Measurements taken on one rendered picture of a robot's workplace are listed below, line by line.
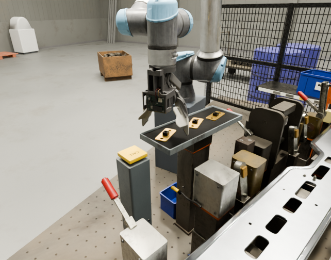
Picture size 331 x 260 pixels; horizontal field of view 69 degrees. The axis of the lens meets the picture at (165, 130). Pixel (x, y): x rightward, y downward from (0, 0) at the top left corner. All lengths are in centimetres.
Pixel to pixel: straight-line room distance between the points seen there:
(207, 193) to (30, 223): 180
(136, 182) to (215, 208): 23
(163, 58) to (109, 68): 523
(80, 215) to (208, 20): 98
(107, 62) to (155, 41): 519
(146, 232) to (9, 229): 183
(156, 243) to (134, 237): 5
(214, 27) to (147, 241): 83
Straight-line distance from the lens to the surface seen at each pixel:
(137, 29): 76
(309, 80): 175
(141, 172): 68
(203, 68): 113
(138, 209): 75
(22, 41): 1085
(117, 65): 586
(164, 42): 62
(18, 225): 234
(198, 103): 123
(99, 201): 123
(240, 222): 72
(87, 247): 107
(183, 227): 107
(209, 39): 109
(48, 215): 231
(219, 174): 68
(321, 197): 90
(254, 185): 84
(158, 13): 62
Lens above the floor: 151
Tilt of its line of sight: 26 degrees down
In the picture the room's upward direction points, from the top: straight up
